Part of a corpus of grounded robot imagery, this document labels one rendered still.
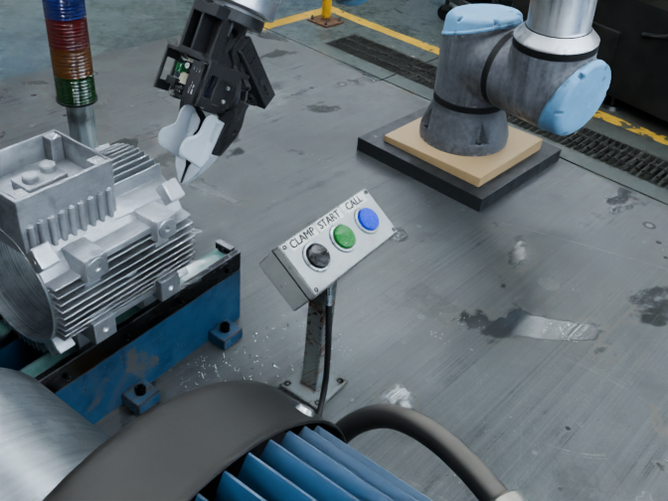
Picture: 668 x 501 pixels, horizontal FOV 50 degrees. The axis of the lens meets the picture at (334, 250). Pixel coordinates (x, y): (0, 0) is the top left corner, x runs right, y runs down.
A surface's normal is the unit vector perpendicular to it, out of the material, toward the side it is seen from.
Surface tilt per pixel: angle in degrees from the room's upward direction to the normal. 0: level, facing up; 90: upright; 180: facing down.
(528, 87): 91
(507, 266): 0
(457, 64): 91
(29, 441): 25
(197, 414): 17
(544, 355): 0
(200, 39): 90
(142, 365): 90
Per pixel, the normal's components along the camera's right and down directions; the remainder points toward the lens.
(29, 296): 0.45, -0.51
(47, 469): 0.29, -0.90
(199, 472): 0.12, -0.82
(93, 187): 0.80, 0.41
